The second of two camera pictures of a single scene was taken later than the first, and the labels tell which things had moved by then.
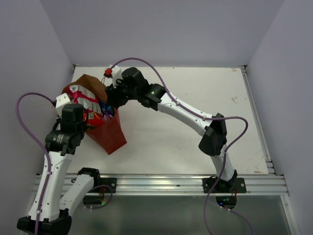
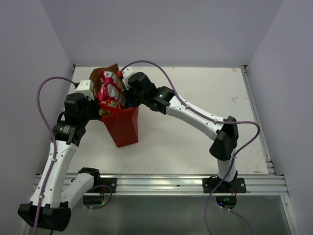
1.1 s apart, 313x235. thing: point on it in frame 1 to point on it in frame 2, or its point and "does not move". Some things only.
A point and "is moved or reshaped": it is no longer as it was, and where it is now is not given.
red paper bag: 109,133 to 123,125
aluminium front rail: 185,184 does not move
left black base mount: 98,181 does not move
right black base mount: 234,185 does not move
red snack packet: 92,118 to 113,105
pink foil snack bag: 78,94 is moved or reshaped
